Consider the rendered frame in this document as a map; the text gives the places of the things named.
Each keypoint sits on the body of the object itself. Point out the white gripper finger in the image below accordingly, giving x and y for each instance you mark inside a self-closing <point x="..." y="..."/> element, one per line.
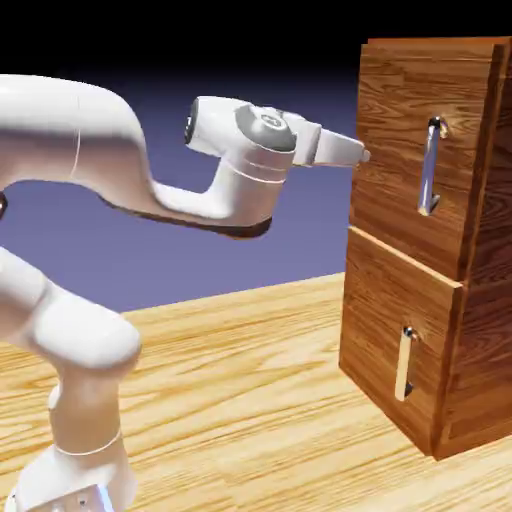
<point x="365" y="155"/>

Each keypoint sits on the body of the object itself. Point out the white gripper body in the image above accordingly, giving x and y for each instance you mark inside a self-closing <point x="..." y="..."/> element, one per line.
<point x="338" y="148"/>

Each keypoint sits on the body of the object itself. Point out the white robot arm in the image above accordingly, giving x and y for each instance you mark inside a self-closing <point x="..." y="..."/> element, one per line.
<point x="100" y="136"/>

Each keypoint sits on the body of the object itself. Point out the tall wooden cabinet door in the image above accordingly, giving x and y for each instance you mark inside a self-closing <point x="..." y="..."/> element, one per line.
<point x="396" y="160"/>

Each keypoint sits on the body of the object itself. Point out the brown wooden cabinet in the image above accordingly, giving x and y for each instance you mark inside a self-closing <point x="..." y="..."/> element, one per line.
<point x="486" y="256"/>

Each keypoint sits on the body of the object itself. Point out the short wooden cabinet door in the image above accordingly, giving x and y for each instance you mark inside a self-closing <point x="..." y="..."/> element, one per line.
<point x="384" y="332"/>

